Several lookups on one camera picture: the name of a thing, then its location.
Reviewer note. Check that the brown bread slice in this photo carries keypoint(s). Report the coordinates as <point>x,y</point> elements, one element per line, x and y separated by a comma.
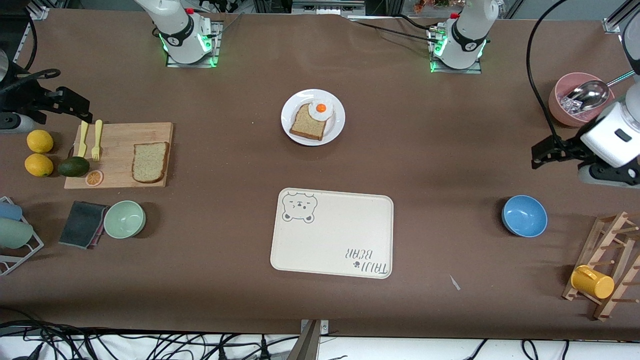
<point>305,125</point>
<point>150,162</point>

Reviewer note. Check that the small paper scrap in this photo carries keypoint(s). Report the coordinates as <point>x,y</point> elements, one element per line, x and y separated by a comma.
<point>455,283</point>

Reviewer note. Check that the yellow cup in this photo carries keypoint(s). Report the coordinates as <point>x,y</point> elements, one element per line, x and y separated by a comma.
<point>595,285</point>

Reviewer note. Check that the dark green avocado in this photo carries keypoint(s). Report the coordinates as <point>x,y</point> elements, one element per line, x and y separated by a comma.
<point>74,167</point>

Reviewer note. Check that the pale green cup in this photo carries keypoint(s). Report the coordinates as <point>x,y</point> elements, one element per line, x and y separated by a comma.
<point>14,234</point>

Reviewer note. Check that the pale green bowl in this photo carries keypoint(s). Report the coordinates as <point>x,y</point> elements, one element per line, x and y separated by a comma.
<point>125,220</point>

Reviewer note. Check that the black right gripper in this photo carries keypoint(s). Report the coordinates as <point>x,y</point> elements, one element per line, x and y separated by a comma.
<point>24,96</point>

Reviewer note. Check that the wooden cup rack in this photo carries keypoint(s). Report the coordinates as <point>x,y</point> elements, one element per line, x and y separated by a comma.
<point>589,260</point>

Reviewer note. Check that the yellow plastic fork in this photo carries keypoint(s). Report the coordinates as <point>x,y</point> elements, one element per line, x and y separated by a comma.
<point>97,135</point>

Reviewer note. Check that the toy fried egg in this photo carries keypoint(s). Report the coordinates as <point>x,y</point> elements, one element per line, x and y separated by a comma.
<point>315,114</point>

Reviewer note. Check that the light blue cup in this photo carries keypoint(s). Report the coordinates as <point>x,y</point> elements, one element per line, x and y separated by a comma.
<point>9,211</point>

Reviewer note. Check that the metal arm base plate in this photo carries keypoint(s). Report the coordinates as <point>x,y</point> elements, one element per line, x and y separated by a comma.
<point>215,50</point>
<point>477,67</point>

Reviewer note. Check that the metal scoop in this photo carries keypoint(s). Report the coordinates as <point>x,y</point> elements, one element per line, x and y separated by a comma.
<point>590,95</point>

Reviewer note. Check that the cream bear print tray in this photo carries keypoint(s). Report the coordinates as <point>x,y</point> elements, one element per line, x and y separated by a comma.
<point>330,235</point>

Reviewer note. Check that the grey equipment box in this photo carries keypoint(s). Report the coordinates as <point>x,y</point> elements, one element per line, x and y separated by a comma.
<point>325,5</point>

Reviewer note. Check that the white round plate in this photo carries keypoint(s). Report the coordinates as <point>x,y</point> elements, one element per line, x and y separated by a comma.
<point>336,130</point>

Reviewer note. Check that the pink folded cloth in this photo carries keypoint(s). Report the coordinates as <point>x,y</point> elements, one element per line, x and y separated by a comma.
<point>98,239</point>

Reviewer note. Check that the wooden cutting board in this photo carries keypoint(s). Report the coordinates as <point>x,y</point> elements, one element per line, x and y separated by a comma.
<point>120,145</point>

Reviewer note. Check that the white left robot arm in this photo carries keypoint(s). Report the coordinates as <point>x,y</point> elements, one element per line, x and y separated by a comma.
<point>470,30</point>

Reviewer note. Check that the dark grey folded cloth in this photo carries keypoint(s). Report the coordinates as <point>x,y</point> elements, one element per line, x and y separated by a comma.
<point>80,225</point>

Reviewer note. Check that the toy orange slice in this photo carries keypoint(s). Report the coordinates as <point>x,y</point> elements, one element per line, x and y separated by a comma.
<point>94,178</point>

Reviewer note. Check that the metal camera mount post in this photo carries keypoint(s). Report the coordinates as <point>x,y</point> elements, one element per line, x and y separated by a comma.
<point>310,345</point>

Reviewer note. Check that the yellow lemon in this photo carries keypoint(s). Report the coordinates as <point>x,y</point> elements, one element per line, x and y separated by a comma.
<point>39,165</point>
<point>40,141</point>

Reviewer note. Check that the blue bowl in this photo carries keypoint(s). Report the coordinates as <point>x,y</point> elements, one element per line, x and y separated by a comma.
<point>525,216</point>

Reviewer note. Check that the yellow plastic knife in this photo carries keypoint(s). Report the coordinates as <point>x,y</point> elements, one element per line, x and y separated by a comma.
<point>82,140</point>

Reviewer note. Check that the aluminium frame profile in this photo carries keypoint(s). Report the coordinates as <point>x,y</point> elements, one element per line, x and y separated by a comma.
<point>612,22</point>
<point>37,10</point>

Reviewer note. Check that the clear ice pieces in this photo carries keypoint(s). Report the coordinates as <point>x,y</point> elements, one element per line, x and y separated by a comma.
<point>570,104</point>

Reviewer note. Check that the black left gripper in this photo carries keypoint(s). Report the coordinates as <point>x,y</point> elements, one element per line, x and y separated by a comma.
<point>564,148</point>

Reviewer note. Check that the pink bowl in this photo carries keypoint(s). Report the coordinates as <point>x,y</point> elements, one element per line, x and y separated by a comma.
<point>562,117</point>

